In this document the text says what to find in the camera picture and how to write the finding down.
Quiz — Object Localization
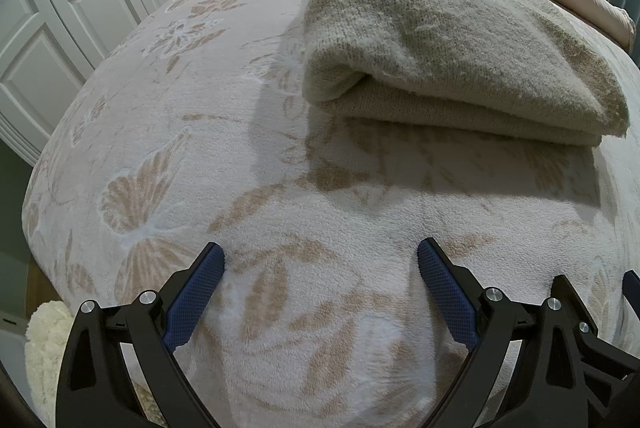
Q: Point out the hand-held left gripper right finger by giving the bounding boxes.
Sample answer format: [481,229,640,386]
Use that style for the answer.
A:
[417,237,588,428]

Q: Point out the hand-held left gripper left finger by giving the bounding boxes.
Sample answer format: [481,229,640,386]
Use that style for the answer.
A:
[55,242,225,428]

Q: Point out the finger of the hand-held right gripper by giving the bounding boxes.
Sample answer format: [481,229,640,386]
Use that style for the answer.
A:
[621,271,640,309]
[550,275,640,428]

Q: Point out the beige knitted sweater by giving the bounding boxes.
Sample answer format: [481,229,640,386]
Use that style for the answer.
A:
[301,0,630,148]

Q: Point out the butterfly print bed blanket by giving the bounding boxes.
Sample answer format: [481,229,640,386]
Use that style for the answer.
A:
[22,0,640,428]

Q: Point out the white fluffy rug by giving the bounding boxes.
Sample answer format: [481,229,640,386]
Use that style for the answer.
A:
[25,301,171,428]

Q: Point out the white panelled wardrobe doors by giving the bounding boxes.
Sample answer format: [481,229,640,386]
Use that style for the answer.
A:
[0,0,246,166]

